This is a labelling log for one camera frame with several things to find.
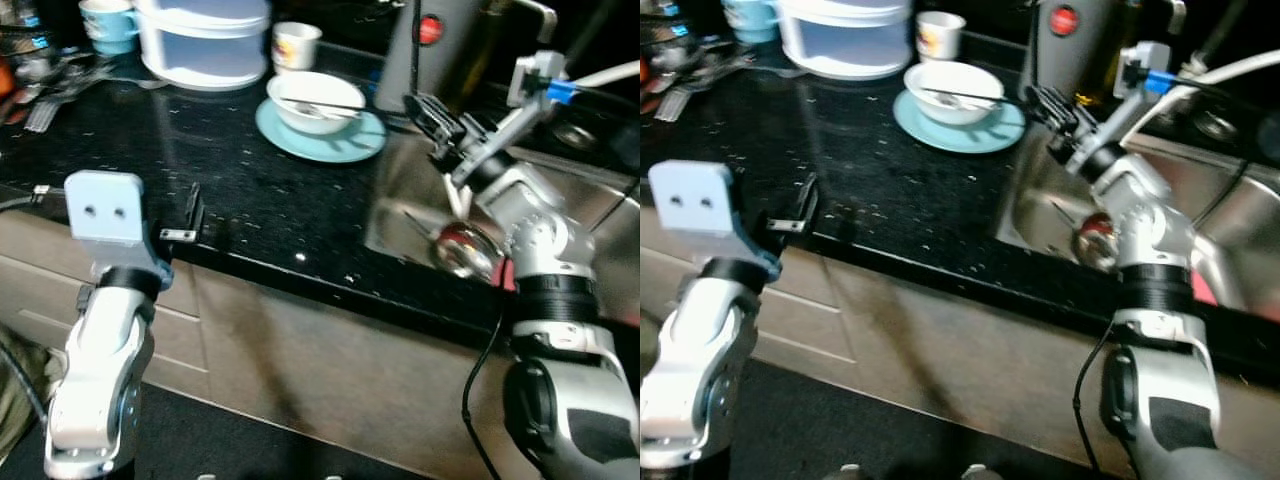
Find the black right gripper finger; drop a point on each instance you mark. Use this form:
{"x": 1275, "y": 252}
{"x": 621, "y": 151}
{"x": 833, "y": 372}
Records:
{"x": 420, "y": 118}
{"x": 1040, "y": 108}
{"x": 1058, "y": 100}
{"x": 440, "y": 108}

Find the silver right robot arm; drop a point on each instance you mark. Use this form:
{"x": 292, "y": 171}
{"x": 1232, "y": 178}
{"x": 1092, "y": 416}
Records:
{"x": 1145, "y": 215}
{"x": 540, "y": 235}

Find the black appliance with red button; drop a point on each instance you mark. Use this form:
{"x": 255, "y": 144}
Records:
{"x": 420, "y": 70}
{"x": 1060, "y": 60}

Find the teal plate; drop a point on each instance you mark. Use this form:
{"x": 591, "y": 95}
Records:
{"x": 990, "y": 135}
{"x": 350, "y": 145}

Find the stainless steel sink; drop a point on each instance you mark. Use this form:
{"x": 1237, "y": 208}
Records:
{"x": 400, "y": 200}
{"x": 1040, "y": 200}

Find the olive oil bottle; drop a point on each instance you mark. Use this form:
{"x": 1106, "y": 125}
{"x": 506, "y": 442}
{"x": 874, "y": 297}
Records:
{"x": 1115, "y": 55}
{"x": 483, "y": 50}

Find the dark utensil in bowl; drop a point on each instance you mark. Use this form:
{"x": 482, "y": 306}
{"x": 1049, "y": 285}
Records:
{"x": 960, "y": 95}
{"x": 320, "y": 103}

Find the white bowl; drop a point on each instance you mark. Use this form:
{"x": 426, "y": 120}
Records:
{"x": 940, "y": 108}
{"x": 300, "y": 118}

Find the steel ladle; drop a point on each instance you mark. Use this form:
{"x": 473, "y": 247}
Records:
{"x": 462, "y": 250}
{"x": 1097, "y": 240}

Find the white printed mug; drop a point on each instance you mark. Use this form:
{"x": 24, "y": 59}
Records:
{"x": 940, "y": 40}
{"x": 295, "y": 50}

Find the sink drain strainer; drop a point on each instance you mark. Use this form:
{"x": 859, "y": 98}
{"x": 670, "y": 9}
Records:
{"x": 1215, "y": 125}
{"x": 575, "y": 135}

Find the red plate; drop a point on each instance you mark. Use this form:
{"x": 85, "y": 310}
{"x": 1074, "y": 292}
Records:
{"x": 1205, "y": 290}
{"x": 505, "y": 278}

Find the chrome square tap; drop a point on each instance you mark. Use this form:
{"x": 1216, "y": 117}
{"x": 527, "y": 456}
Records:
{"x": 548, "y": 20}
{"x": 1178, "y": 15}

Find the steel fork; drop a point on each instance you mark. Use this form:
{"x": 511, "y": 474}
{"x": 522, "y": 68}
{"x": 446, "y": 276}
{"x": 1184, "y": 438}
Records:
{"x": 45, "y": 112}
{"x": 678, "y": 103}

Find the white lidded container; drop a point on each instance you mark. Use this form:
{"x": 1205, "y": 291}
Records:
{"x": 200, "y": 50}
{"x": 845, "y": 45}

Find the beige cabinet front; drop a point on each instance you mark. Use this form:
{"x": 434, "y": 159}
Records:
{"x": 300, "y": 360}
{"x": 900, "y": 350}

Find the teal cup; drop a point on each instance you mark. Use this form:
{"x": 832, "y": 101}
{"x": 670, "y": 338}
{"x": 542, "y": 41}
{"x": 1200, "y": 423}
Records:
{"x": 752, "y": 18}
{"x": 108, "y": 25}

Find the olive green fabric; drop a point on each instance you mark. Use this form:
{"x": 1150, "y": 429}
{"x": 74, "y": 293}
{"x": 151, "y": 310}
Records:
{"x": 15, "y": 400}

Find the light grey left wrist camera mount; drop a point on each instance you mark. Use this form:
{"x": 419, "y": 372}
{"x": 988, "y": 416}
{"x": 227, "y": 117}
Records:
{"x": 105, "y": 205}
{"x": 695, "y": 200}

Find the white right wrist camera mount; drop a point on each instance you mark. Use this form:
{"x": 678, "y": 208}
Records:
{"x": 1148, "y": 62}
{"x": 530, "y": 80}

